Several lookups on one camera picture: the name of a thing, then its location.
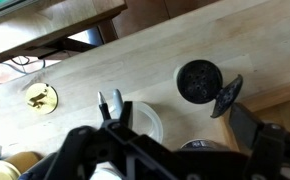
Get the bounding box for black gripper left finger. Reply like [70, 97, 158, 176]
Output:
[46, 102, 186, 180]

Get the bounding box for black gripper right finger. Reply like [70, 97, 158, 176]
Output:
[230, 103, 290, 180]

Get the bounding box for black pepper jar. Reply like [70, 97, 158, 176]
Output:
[173, 59, 244, 119]

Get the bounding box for wooden tray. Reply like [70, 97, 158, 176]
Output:
[218, 78, 290, 153]

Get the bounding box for white marker pen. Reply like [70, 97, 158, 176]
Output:
[112, 88, 124, 119]

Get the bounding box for gold round knob plate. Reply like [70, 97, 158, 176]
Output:
[25, 82, 59, 116]

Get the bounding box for gold metal cup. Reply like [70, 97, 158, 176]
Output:
[0, 151, 43, 180]

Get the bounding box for wooden side table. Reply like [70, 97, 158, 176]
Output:
[0, 0, 128, 69]

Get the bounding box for clear plastic ring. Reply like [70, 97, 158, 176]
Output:
[118, 100, 164, 144]

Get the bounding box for thin floor cables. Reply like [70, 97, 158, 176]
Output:
[1, 55, 47, 75]

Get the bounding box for aluminium robot stand frame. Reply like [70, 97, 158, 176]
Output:
[0, 0, 36, 23]

